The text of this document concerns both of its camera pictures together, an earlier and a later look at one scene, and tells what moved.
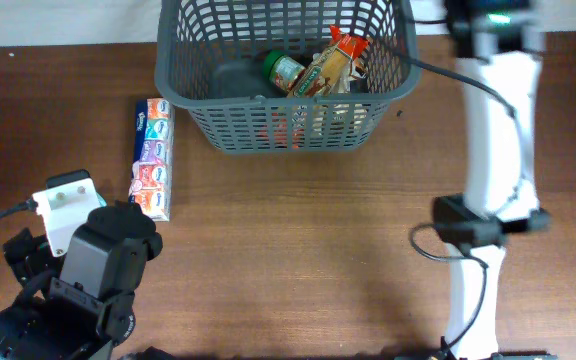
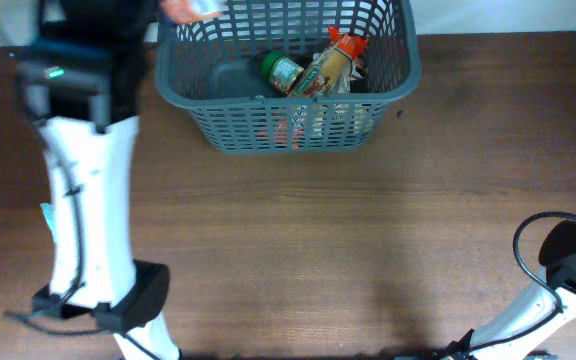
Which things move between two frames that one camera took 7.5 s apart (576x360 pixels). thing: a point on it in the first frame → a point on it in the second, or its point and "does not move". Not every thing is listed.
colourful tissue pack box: x=152 y=179 → x=188 y=12
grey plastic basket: x=210 y=60 does not move
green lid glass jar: x=282 y=70 does not move
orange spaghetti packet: x=327 y=63 does not move
